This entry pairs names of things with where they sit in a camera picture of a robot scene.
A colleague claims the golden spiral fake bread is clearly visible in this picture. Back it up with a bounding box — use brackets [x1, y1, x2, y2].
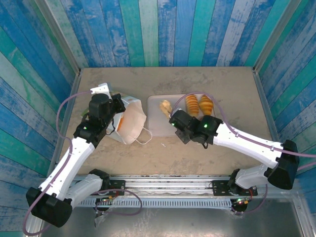
[185, 94, 200, 117]

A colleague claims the white printed paper bag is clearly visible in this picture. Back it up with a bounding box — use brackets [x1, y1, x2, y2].
[81, 90, 153, 146]

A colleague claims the pale fake bread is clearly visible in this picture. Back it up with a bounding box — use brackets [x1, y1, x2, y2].
[159, 99, 173, 116]

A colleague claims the golden fake croissant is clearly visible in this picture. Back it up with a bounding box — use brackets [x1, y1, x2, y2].
[198, 95, 214, 116]

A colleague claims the white plastic tray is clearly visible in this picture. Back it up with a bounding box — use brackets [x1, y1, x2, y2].
[147, 94, 217, 138]

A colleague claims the black mounting plate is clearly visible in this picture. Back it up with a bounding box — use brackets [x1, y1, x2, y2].
[211, 180, 259, 197]
[108, 179, 126, 197]

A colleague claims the grey metal base sheet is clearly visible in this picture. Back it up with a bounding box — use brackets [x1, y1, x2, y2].
[40, 206, 306, 237]

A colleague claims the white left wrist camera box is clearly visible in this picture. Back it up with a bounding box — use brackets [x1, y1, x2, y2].
[89, 82, 115, 97]

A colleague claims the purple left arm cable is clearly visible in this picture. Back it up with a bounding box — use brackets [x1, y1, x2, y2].
[22, 90, 143, 236]

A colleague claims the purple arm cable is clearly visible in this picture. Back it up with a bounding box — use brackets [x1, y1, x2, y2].
[22, 90, 143, 236]
[170, 91, 316, 216]

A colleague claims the aluminium side rail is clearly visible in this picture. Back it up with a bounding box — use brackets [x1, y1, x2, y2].
[253, 70, 293, 178]
[46, 73, 82, 178]

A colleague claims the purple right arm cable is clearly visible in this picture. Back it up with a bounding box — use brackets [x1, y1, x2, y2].
[170, 91, 316, 216]

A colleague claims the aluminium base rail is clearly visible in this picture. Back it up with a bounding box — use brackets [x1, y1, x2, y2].
[69, 174, 302, 199]

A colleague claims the grey slotted cable duct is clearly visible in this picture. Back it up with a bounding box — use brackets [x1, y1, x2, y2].
[74, 198, 234, 210]

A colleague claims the aluminium corner post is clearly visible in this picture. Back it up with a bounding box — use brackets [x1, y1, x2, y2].
[34, 0, 82, 76]
[253, 0, 301, 74]

